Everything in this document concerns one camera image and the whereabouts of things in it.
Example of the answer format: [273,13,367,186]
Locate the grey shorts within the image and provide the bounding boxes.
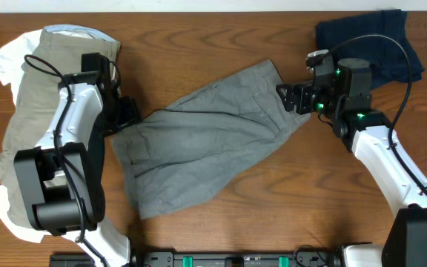
[111,60,308,219]

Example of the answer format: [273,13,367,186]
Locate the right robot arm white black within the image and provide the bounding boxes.
[276,56,427,266]

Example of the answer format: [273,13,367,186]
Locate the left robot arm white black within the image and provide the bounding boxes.
[13,53,142,266]

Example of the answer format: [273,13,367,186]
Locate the navy blue folded garment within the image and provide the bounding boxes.
[316,10,424,90]

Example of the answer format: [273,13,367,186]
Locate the khaki shorts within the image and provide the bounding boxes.
[0,28,121,228]

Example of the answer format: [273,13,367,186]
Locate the light blue garment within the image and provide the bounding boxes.
[44,24,116,42]

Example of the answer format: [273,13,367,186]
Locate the white garment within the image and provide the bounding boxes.
[0,30,46,243]

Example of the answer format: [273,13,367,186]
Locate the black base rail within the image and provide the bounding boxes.
[48,251,385,267]

